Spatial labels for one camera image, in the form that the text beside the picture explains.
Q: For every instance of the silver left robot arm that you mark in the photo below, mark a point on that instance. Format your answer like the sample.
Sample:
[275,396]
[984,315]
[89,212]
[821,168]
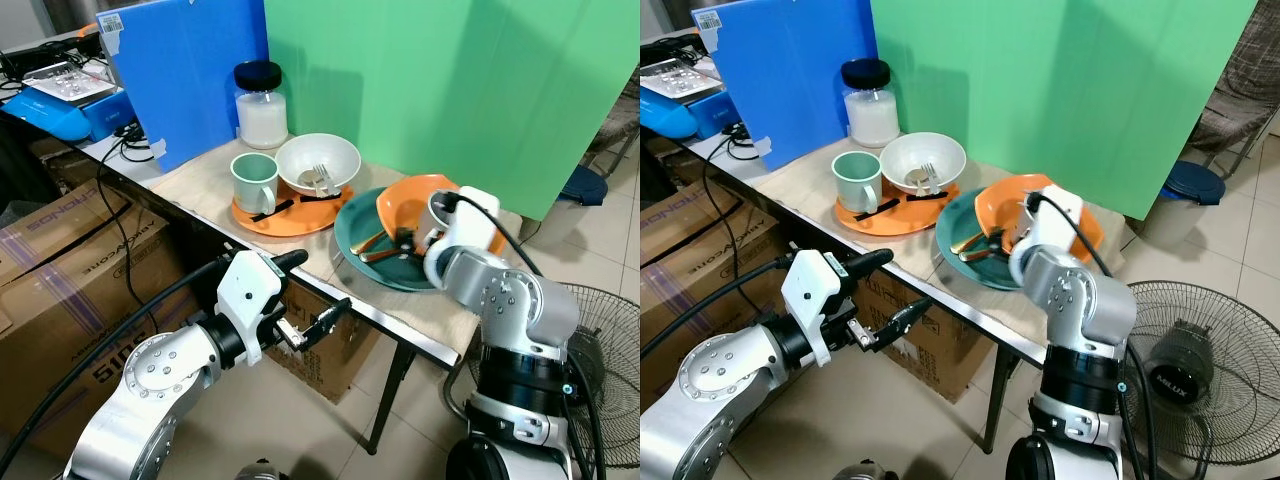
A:
[150,385]
[715,385]

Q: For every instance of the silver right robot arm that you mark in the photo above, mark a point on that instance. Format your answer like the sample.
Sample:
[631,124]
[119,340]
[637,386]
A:
[1075,320]
[510,320]

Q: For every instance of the gold spoon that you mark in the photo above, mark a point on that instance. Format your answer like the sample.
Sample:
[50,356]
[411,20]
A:
[380,252]
[970,245]

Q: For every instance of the small cardboard box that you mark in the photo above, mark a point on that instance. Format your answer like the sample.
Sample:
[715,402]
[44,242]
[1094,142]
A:
[945,345]
[335,350]

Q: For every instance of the deep orange bowl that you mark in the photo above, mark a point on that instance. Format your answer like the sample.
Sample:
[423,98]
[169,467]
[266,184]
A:
[405,205]
[1000,200]

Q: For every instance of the flat orange plate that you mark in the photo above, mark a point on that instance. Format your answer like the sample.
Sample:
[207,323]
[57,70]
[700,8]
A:
[300,222]
[900,220]

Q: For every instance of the dark teal plate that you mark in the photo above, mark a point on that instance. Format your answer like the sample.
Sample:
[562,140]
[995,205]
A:
[958,225]
[360,225]

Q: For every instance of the black chopstick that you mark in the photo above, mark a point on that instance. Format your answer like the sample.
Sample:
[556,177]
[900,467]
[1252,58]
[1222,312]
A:
[272,210]
[875,209]

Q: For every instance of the pale green mug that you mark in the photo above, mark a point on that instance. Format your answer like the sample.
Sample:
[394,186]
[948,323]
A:
[855,183]
[252,185]

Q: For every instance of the silver fork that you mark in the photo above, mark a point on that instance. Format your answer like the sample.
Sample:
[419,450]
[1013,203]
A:
[928,180]
[322,180]

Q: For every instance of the black table leg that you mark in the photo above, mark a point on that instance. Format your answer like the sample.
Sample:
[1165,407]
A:
[392,395]
[1000,400]

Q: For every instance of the beige table cloth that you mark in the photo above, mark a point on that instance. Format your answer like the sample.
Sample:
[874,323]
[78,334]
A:
[795,185]
[200,190]

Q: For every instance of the white bowl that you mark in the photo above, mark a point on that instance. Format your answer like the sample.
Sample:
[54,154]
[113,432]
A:
[325,155]
[930,153]

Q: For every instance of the glass jar with black lid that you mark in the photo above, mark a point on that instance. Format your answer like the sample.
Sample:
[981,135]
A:
[262,115]
[870,115]

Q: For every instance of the green plastic board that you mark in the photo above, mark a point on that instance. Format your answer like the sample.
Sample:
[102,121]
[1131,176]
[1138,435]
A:
[1060,95]
[450,95]

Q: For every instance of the large cardboard box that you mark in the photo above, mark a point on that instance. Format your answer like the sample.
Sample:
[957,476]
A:
[70,290]
[690,280]

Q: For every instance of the bucket with blue lid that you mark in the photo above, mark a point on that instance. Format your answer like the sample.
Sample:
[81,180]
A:
[1190,190]
[583,187]

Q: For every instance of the blue plastic board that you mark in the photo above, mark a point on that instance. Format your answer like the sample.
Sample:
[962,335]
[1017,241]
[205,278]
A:
[190,75]
[790,75]

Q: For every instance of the black floor fan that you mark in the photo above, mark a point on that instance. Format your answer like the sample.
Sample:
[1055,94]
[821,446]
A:
[1200,370]
[610,350]

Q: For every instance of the blue weighing scale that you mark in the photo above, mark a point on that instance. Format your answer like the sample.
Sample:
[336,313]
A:
[680,115]
[60,115]

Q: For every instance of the brown woven chair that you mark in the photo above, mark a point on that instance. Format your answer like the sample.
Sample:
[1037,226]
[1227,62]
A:
[1245,90]

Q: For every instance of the white barcode label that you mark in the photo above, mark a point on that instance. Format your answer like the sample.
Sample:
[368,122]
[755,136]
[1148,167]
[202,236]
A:
[110,23]
[708,18]

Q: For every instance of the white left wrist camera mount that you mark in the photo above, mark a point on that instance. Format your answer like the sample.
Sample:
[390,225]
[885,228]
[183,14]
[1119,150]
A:
[812,290]
[245,290]

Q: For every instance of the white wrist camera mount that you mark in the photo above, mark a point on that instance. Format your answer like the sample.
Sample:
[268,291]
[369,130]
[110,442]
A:
[245,290]
[468,225]
[812,290]
[1052,220]

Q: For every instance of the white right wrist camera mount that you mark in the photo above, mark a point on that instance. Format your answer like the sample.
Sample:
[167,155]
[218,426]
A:
[468,225]
[1052,220]

